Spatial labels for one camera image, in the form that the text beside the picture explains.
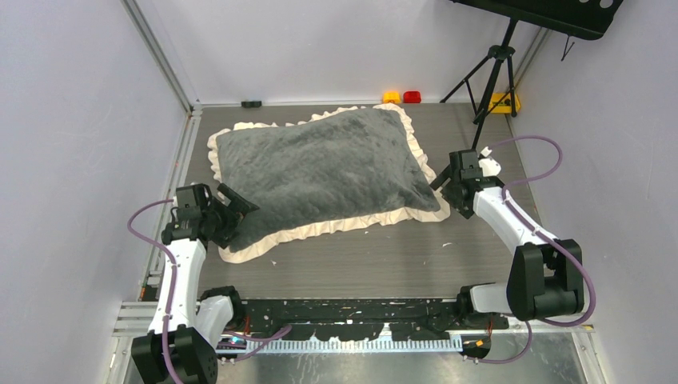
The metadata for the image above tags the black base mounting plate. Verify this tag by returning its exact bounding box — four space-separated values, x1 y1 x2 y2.
211 298 478 343

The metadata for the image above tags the orange block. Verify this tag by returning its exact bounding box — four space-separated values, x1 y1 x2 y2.
382 91 401 104

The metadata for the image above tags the yellow corner bracket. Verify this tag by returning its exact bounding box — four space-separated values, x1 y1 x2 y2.
489 92 521 117

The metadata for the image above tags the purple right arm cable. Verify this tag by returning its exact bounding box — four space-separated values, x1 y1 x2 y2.
465 134 597 366

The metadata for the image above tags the red block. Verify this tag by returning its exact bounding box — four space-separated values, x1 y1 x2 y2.
402 90 422 104

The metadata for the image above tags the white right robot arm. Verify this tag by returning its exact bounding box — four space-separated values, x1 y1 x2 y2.
431 150 584 329

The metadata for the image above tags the grey pillowcase with cream frill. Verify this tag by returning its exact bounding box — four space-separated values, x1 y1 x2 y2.
207 104 450 264

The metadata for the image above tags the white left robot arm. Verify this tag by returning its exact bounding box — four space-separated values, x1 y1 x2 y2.
127 183 258 383

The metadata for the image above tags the black music stand tripod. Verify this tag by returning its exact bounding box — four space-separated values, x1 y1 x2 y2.
441 0 623 149

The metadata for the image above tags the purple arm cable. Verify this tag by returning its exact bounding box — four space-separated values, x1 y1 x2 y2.
465 134 597 366
126 198 293 384

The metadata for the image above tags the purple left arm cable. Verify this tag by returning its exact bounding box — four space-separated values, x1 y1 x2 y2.
126 198 293 384

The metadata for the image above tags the aluminium frame rail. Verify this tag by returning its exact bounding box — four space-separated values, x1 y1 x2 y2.
103 302 608 383

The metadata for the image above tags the small black wall bracket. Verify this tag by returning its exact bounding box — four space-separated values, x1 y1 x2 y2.
241 100 262 109

